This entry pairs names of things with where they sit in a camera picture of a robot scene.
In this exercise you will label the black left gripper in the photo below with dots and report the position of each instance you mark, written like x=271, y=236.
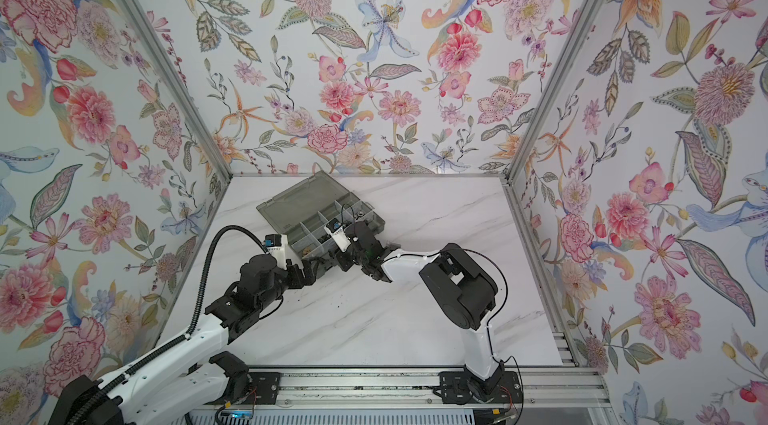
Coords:
x=300, y=281

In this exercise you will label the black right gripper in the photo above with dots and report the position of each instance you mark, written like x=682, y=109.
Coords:
x=344, y=263

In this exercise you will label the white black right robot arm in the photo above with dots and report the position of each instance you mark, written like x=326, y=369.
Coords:
x=462, y=289

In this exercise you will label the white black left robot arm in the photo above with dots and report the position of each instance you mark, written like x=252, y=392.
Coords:
x=192, y=369

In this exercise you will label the grey plastic organizer box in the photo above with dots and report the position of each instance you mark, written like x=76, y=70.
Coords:
x=301, y=212

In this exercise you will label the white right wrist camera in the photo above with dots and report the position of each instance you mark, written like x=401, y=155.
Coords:
x=335, y=229

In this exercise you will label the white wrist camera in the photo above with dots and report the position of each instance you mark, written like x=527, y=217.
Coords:
x=335, y=229
x=278, y=247

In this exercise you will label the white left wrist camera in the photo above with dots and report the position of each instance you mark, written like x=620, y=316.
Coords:
x=278, y=247

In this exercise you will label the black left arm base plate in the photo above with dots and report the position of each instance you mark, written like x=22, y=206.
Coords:
x=263, y=388

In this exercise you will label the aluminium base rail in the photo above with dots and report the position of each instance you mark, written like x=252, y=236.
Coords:
x=404, y=387

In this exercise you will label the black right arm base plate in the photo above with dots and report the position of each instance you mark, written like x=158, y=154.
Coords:
x=464, y=388

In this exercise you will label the aluminium corner frame post left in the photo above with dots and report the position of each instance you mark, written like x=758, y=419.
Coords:
x=136, y=17

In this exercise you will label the aluminium corner frame post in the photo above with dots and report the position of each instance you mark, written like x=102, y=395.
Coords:
x=561, y=72
x=136, y=17

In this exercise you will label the aluminium corner frame post right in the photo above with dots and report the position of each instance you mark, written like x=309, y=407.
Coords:
x=561, y=72

